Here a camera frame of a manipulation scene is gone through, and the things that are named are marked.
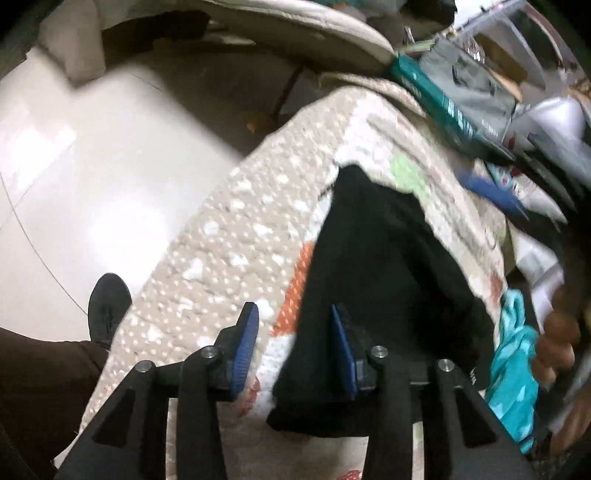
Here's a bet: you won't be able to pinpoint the person's right hand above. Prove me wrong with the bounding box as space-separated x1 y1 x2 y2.
531 282 591 460

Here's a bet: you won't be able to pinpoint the white paper bag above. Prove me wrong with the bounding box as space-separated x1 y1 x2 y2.
512 97 591 153

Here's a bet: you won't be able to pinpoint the person's brown trouser leg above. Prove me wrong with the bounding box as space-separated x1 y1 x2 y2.
0 325 109 480

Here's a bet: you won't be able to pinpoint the grey laptop bag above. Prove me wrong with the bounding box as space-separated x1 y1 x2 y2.
418 37 518 144

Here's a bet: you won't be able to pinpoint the box with coloured shapes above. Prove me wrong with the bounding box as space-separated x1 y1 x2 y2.
482 159 525 197

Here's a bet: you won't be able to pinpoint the black pants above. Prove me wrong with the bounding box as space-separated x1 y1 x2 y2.
265 164 497 439

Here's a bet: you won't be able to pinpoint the quilted dotted bed cover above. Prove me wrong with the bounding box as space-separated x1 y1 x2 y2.
53 85 568 480

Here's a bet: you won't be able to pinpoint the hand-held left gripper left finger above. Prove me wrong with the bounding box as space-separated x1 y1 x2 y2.
53 302 260 480

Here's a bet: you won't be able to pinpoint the beige quilted cushion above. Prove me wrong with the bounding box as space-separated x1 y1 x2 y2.
99 0 398 77

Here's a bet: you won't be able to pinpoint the beige furniture corner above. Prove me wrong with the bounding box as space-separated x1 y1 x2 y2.
39 0 107 84

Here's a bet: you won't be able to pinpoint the teal fleece blanket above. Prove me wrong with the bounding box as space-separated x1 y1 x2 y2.
487 288 541 455

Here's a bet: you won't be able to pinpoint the person's black shoe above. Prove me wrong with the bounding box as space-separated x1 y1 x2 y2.
87 272 134 352

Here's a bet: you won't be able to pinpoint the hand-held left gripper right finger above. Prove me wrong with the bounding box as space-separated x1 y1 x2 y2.
330 304 539 480

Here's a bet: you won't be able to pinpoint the teal book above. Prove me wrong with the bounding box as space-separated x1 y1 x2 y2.
390 53 478 148

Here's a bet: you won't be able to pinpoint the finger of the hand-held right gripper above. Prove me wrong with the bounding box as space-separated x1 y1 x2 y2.
455 168 529 220

